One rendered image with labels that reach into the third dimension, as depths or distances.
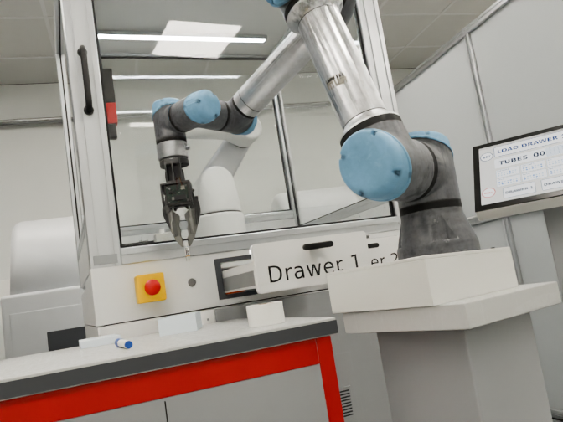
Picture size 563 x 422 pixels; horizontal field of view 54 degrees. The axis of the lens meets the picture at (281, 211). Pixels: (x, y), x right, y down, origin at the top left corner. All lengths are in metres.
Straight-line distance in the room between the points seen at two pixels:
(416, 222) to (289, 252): 0.34
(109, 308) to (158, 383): 0.60
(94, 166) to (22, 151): 3.48
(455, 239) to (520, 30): 2.07
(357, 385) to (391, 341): 0.66
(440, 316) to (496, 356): 0.14
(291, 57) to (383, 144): 0.45
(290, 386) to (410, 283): 0.27
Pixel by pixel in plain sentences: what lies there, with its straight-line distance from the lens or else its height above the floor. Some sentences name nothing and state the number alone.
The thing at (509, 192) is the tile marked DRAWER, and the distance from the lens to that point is 1.85.
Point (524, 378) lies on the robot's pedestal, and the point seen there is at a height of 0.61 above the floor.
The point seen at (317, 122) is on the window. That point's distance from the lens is 1.78.
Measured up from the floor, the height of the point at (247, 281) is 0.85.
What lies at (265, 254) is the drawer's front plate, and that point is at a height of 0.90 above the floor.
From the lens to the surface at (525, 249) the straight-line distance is 3.04.
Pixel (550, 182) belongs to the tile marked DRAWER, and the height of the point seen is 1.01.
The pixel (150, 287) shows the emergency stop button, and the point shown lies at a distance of 1.44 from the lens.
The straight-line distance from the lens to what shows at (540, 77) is 2.89.
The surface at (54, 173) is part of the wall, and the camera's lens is 4.94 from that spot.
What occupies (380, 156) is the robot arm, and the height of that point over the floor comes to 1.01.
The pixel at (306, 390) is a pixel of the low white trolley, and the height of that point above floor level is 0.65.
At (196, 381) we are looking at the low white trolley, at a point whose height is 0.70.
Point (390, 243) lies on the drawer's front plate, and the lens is 1.77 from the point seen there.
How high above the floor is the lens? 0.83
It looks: 8 degrees up
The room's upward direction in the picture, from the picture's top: 9 degrees counter-clockwise
